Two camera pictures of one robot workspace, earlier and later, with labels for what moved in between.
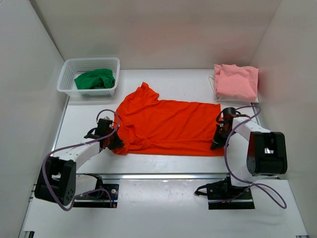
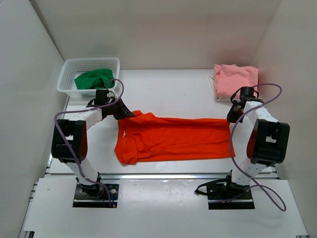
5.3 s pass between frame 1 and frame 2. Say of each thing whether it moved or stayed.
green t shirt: stayed
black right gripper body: moved
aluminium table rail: stayed
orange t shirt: moved
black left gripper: moved
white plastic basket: stayed
